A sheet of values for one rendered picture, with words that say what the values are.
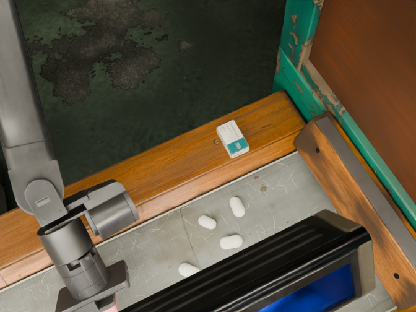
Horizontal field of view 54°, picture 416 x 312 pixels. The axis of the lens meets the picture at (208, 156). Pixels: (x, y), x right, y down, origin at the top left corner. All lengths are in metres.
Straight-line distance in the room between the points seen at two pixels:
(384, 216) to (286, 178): 0.20
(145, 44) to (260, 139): 1.23
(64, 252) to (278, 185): 0.37
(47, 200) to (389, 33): 0.45
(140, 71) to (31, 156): 1.31
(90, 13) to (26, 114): 1.57
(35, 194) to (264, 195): 0.38
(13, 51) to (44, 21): 1.59
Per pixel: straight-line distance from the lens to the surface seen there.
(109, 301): 0.61
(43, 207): 0.54
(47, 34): 2.08
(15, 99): 0.55
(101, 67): 1.87
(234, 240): 0.68
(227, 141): 0.72
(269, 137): 0.75
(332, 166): 0.65
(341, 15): 0.59
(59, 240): 0.56
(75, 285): 0.59
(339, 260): 0.34
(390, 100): 0.57
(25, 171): 0.54
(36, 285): 0.76
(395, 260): 0.63
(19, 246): 0.76
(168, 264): 0.70
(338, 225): 0.35
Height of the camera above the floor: 1.43
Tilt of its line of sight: 65 degrees down
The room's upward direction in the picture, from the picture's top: 8 degrees counter-clockwise
